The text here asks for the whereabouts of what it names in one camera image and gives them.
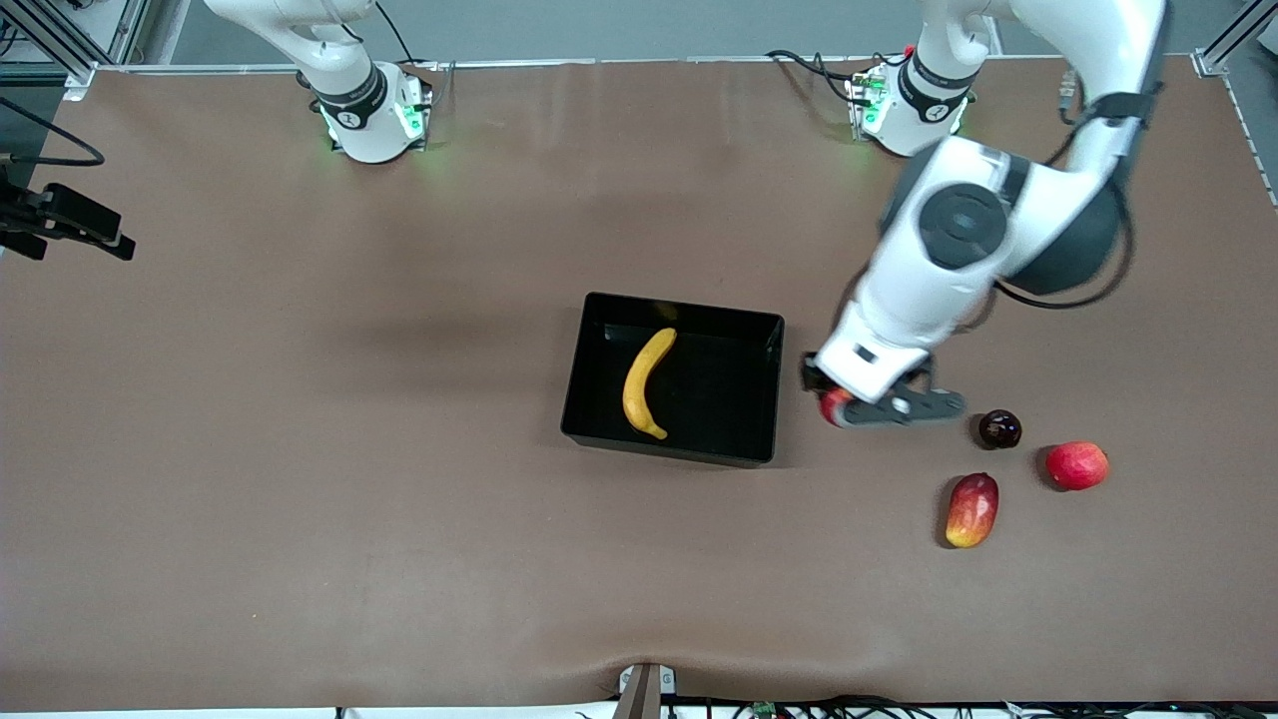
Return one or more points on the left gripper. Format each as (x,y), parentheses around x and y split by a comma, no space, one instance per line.
(811,376)

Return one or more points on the red yellow streaked apple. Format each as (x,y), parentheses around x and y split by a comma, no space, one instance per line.
(835,404)

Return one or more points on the black rectangular plastic box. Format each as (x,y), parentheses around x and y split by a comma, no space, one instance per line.
(719,399)

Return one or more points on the yellow banana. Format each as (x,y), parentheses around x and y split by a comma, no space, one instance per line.
(639,384)

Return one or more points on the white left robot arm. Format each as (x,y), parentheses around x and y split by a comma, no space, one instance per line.
(958,225)

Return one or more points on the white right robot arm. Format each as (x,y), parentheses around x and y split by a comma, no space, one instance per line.
(369,130)

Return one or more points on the dark purple plum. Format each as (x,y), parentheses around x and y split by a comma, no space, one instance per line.
(999,429)

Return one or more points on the red yellow mango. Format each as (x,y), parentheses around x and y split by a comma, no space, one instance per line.
(971,511)

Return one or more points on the red peach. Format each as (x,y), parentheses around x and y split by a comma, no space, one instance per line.
(1077,466)

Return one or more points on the brown table cover mat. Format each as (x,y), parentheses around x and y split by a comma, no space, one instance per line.
(399,549)

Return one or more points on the aluminium frame post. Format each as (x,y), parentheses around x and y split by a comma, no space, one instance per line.
(1228,40)
(120,30)

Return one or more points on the grey metal table bracket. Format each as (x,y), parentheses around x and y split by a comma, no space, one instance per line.
(639,694)

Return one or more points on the silver table edge rail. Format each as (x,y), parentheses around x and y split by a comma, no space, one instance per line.
(599,63)

